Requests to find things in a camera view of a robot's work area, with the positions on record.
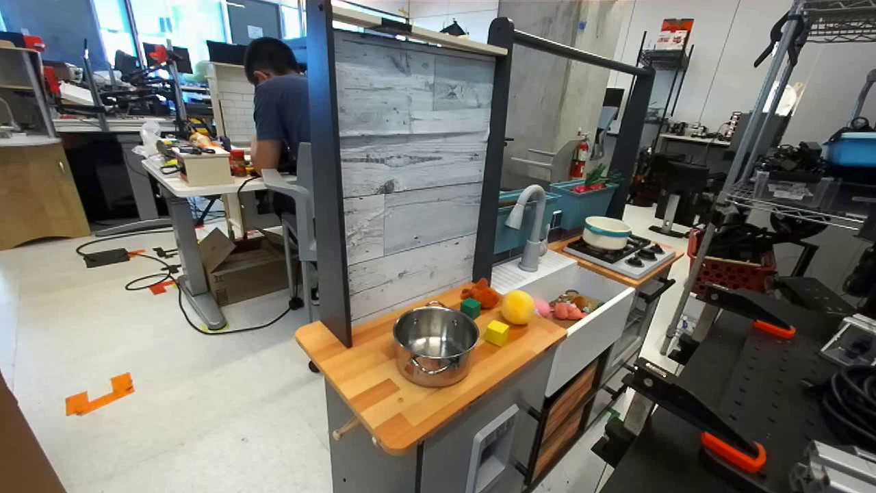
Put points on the grey toy faucet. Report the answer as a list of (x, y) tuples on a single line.
[(528, 218)]

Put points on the cardboard box on floor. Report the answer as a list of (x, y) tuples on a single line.
[(242, 270)]

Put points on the teal plastic bin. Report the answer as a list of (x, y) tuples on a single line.
[(568, 207)]

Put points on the toy kitchen cabinet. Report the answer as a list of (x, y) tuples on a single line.
[(479, 433)]

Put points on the white and teal bowl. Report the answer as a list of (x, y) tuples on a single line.
[(606, 234)]

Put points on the black clamp with orange handle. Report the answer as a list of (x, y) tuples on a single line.
[(719, 439)]

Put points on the wooden cabinet at left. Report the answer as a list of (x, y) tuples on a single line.
[(37, 184)]

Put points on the person in blue shirt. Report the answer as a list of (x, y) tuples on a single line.
[(279, 105)]

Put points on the white toy sink basin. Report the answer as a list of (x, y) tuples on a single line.
[(596, 333)]

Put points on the yellow round plushie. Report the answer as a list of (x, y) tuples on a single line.
[(519, 309)]

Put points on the yellow foam block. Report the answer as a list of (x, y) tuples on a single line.
[(497, 333)]

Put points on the orange foam block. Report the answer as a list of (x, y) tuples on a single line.
[(482, 294)]

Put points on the pink plush toy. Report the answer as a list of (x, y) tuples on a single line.
[(565, 310)]

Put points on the toy stove top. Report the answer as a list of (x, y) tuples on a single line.
[(635, 260)]

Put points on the green foam block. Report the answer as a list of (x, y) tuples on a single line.
[(470, 309)]

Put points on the red fire extinguisher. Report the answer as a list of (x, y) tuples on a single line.
[(579, 157)]

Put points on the grey wood-pattern back panel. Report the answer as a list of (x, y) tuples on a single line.
[(411, 153)]

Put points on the silver metal pot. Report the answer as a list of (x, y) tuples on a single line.
[(433, 347)]

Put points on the orange tape floor marker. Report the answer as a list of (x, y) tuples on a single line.
[(86, 403)]

